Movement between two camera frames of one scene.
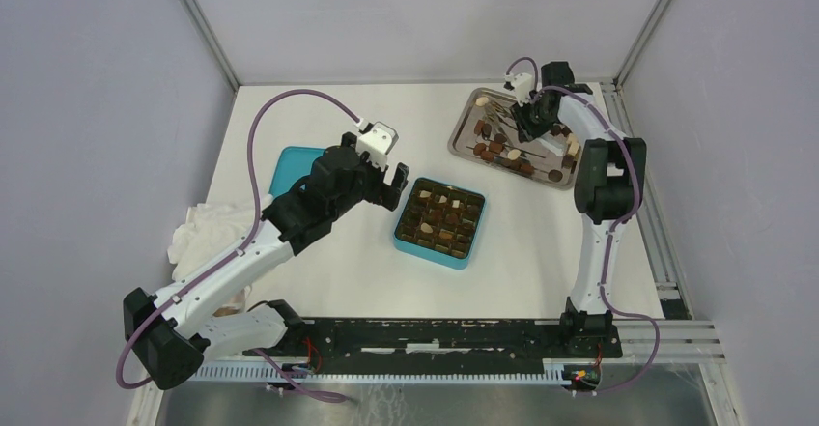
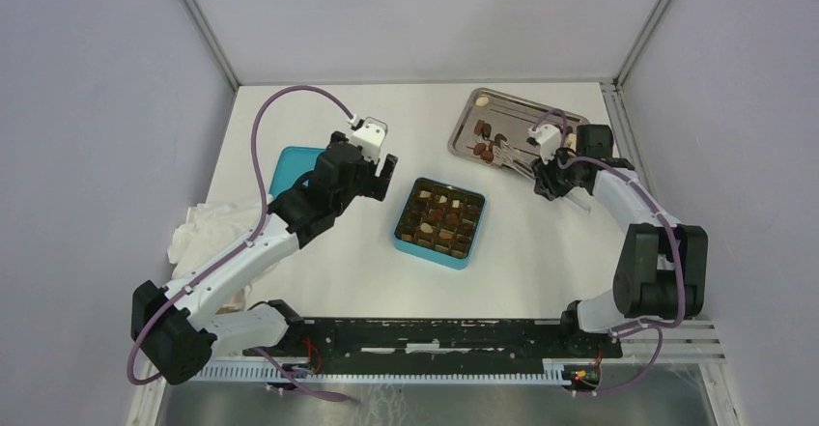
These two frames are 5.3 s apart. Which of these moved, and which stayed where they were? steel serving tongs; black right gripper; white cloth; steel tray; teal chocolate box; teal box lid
Moved: steel serving tongs; black right gripper
Stayed: steel tray; teal chocolate box; teal box lid; white cloth
